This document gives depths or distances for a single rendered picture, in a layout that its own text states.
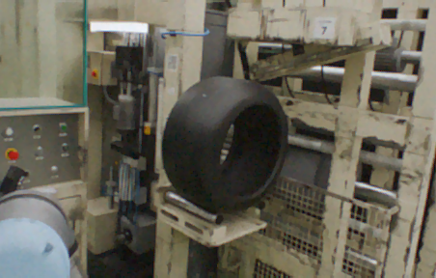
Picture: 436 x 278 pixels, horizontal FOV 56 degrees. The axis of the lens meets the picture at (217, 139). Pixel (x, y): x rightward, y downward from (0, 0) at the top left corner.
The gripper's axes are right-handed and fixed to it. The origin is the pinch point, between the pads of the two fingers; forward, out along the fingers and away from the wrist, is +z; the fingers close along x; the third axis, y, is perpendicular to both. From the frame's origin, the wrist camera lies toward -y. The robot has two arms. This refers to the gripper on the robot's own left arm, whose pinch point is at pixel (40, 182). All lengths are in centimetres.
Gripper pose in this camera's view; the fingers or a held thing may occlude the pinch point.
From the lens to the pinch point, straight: 162.8
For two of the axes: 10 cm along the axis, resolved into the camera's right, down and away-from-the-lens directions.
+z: 3.3, -1.8, 9.3
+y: -2.0, 9.5, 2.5
